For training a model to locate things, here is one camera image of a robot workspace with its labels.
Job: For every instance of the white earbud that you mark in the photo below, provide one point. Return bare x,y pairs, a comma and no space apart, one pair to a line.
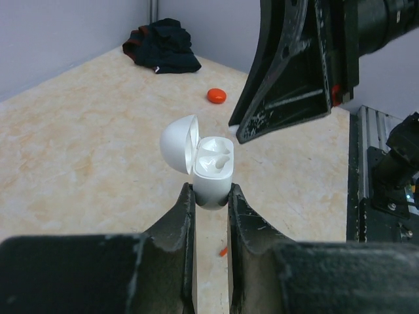
233,129

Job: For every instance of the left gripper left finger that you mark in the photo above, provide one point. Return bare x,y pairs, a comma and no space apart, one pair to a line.
144,272

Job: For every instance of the orange earbud charging case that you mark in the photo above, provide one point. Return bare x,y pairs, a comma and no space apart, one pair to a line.
216,95

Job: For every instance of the white earbud charging case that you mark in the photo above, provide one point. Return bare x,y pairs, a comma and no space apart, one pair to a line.
209,160

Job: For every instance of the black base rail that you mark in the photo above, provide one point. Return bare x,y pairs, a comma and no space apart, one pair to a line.
382,178

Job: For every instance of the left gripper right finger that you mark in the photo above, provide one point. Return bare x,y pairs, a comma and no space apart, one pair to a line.
270,273

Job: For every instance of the dark blue cloth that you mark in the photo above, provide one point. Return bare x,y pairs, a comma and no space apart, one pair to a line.
163,46

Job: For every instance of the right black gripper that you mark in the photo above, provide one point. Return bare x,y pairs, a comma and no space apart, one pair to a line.
306,62

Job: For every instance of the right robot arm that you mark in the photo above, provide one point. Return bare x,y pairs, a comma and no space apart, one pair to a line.
380,22

